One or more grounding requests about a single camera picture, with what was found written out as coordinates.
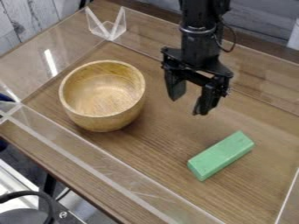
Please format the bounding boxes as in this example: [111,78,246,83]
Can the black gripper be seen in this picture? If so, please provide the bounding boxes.
[161,26,234,116]

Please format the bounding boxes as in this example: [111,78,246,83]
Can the brown wooden bowl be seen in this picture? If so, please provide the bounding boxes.
[58,59,145,132]

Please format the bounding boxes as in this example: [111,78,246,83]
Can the green rectangular block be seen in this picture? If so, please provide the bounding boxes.
[186,131,254,181]

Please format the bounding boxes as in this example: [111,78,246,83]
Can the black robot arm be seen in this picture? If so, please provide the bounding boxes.
[161,0,234,116]

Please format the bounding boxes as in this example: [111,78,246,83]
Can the white object at right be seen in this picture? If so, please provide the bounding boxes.
[286,18,299,51]

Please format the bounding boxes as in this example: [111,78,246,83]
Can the black table leg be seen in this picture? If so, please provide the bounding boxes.
[42,174,57,197]

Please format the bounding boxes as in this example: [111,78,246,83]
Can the clear acrylic tray wall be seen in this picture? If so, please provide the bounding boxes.
[0,10,299,224]

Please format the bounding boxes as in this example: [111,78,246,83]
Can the black metal bracket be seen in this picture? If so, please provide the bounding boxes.
[38,199,86,224]

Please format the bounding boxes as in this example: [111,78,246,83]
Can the black cable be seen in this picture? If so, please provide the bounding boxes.
[0,190,55,224]

